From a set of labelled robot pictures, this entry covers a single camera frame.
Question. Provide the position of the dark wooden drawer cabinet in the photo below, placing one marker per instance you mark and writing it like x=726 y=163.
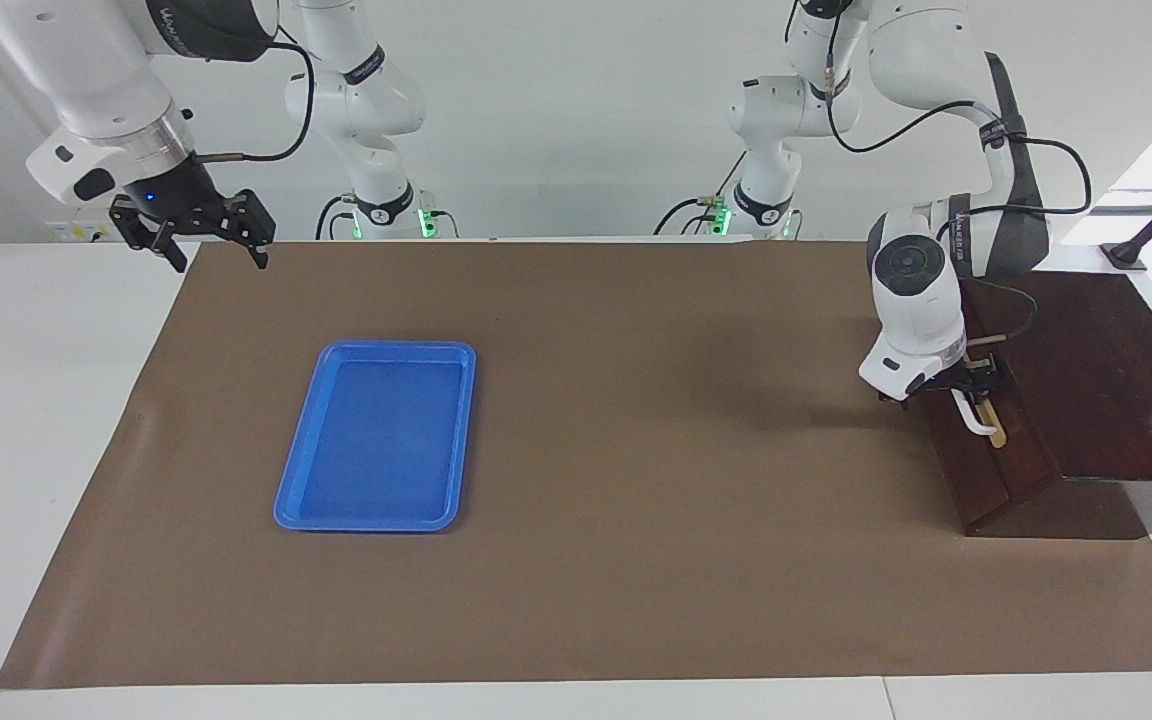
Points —
x=1106 y=390

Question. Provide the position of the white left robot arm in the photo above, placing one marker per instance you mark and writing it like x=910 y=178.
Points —
x=911 y=300

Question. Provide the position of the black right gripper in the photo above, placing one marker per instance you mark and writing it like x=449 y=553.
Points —
x=176 y=203

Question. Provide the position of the brown table mat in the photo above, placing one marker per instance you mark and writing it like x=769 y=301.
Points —
x=636 y=500

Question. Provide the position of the blue plastic tray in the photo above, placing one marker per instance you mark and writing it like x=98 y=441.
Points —
x=376 y=440

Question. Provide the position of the white wall socket box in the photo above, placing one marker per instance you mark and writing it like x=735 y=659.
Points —
x=76 y=232

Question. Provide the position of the green lit base connector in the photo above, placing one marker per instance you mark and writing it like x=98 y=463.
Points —
x=428 y=222
x=722 y=215

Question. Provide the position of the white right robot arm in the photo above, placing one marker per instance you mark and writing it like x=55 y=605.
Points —
x=76 y=70

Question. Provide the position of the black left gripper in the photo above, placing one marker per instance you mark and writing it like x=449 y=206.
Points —
x=956 y=380

